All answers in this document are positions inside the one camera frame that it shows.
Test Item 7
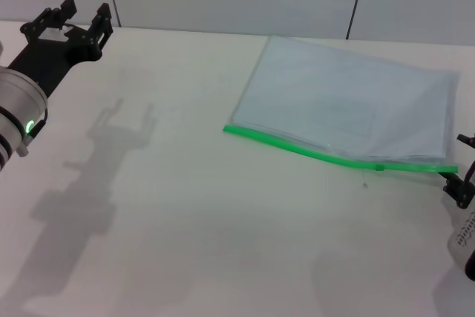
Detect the transparent green-zipper document bag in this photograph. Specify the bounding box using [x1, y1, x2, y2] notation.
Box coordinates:
[223, 35, 461, 174]

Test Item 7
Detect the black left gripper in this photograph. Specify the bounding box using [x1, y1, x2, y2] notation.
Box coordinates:
[7, 0, 114, 98]

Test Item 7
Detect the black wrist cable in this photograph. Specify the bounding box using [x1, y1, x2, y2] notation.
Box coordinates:
[31, 108, 49, 137]

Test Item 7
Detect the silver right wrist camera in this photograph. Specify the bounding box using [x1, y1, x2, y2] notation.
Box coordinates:
[448, 209, 475, 281]

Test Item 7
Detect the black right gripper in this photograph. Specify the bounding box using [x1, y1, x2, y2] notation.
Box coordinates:
[437, 133, 475, 209]

